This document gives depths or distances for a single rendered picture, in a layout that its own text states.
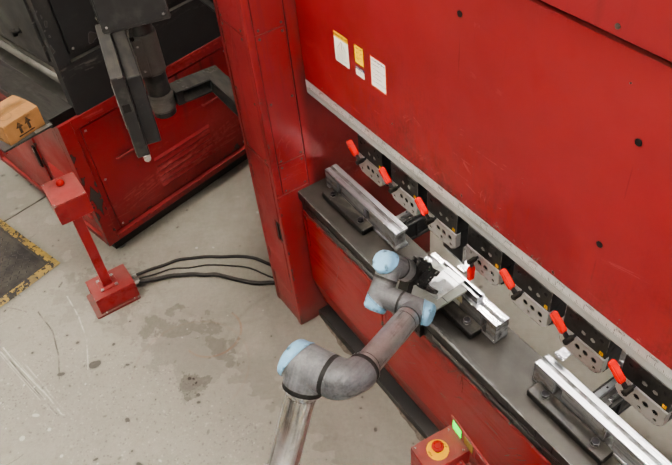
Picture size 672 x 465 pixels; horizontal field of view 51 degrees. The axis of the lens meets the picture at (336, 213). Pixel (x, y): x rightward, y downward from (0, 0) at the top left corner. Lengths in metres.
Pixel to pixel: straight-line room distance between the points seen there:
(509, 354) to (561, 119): 1.02
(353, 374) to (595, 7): 1.05
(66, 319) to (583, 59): 3.16
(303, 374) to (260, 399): 1.57
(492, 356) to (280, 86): 1.26
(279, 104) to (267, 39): 0.29
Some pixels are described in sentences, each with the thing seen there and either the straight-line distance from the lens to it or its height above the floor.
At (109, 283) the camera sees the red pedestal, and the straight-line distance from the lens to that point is 3.98.
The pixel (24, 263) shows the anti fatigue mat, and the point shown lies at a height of 0.02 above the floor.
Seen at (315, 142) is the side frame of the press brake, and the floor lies 1.08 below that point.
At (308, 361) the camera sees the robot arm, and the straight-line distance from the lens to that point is 1.91.
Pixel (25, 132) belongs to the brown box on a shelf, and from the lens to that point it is 3.65.
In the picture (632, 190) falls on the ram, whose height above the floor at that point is 1.83.
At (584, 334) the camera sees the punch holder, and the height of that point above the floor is 1.28.
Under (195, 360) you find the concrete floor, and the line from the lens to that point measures 3.67.
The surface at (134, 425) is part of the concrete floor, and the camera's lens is 3.56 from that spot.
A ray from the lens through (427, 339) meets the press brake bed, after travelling 2.64.
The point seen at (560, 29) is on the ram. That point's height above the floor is 2.11.
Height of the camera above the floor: 2.90
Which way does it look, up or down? 43 degrees down
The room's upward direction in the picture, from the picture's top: 7 degrees counter-clockwise
